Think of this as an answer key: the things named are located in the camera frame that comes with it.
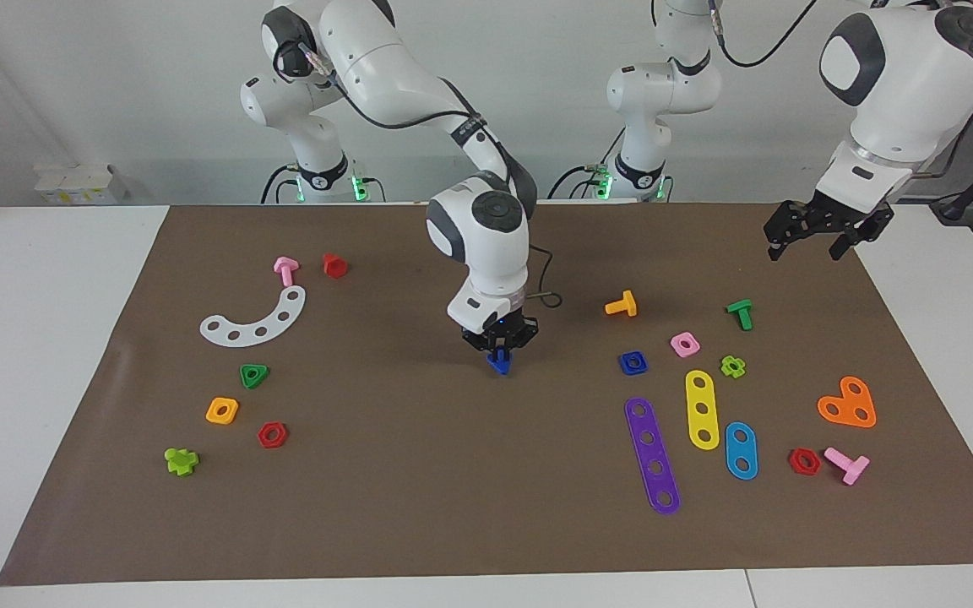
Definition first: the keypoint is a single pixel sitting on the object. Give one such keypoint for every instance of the orange three-hole corner plate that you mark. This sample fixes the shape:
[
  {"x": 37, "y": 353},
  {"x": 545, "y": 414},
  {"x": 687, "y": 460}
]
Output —
[{"x": 846, "y": 407}]

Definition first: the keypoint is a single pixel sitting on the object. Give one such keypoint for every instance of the red hex nut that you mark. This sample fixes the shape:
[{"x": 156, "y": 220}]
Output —
[
  {"x": 263, "y": 436},
  {"x": 793, "y": 463}
]

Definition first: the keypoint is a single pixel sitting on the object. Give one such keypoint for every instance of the lime green cross nut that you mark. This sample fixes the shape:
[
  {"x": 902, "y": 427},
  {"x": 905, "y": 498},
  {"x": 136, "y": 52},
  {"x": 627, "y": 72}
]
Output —
[{"x": 725, "y": 366}]

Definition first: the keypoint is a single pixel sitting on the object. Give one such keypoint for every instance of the blue plastic bolt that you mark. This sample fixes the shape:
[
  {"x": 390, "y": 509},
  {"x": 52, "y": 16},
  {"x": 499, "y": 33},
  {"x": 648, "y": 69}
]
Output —
[{"x": 499, "y": 366}]

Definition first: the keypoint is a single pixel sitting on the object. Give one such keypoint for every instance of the blue two-hole strip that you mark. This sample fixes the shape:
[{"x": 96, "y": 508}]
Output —
[{"x": 741, "y": 451}]

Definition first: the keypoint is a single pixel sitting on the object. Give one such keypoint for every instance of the white curved five-hole plate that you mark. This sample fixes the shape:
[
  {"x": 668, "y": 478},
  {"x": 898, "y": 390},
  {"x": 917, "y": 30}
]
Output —
[{"x": 272, "y": 325}]

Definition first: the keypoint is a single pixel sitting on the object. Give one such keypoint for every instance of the green triangle nut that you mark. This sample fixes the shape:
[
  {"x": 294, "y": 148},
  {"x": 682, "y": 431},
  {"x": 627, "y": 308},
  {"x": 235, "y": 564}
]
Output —
[{"x": 263, "y": 371}]

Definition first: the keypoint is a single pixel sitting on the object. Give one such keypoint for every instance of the brown table mat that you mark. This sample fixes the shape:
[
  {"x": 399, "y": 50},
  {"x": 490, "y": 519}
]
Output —
[{"x": 453, "y": 507}]

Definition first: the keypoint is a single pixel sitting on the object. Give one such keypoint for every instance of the orange plastic bolt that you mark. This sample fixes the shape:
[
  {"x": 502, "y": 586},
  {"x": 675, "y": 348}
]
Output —
[{"x": 619, "y": 307}]

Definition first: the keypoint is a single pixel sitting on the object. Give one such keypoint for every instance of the yellow three-hole strip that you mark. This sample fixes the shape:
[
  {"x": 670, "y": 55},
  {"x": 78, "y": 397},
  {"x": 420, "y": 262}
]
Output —
[{"x": 702, "y": 395}]

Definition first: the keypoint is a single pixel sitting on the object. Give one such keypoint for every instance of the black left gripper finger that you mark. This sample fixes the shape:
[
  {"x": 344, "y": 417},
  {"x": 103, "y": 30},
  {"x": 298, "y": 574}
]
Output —
[
  {"x": 774, "y": 247},
  {"x": 839, "y": 249}
]

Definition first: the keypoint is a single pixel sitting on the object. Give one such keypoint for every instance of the red plastic bolt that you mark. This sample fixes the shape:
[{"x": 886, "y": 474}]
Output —
[{"x": 334, "y": 268}]

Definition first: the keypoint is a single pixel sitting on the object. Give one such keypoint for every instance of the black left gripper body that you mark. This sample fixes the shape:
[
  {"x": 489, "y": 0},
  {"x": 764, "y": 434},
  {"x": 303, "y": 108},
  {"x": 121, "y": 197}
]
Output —
[{"x": 833, "y": 219}]

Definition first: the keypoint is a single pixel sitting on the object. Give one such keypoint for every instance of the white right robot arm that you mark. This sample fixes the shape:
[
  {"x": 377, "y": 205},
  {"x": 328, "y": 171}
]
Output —
[{"x": 385, "y": 59}]

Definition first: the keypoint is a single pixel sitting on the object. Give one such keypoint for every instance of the white boxes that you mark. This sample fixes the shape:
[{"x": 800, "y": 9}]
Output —
[{"x": 73, "y": 186}]

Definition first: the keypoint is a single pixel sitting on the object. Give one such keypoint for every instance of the blue square nut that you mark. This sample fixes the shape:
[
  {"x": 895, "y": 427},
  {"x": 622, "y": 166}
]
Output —
[{"x": 624, "y": 366}]

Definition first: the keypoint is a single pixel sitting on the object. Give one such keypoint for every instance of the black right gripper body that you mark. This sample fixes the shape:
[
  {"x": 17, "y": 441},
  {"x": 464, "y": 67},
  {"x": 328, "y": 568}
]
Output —
[{"x": 499, "y": 331}]

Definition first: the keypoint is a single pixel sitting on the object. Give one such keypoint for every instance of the purple four-hole strip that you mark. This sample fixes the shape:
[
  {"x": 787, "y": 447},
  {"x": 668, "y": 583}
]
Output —
[{"x": 652, "y": 453}]

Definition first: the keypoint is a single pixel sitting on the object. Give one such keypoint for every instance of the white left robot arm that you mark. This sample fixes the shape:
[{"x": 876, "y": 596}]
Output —
[{"x": 909, "y": 76}]

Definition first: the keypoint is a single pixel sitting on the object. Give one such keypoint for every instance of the pink square nut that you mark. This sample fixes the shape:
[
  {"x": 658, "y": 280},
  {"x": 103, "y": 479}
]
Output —
[{"x": 694, "y": 348}]

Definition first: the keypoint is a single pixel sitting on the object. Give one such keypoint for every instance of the lime green plastic bolt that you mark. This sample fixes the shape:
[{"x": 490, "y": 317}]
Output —
[{"x": 181, "y": 463}]

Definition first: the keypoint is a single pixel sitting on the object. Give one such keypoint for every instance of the orange square nut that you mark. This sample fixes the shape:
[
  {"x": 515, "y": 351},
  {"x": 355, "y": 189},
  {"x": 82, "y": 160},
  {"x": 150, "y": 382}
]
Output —
[{"x": 211, "y": 414}]

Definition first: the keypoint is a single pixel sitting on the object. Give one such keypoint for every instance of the pink plastic bolt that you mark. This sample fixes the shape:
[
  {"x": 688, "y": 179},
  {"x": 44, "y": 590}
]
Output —
[
  {"x": 285, "y": 272},
  {"x": 839, "y": 459}
]

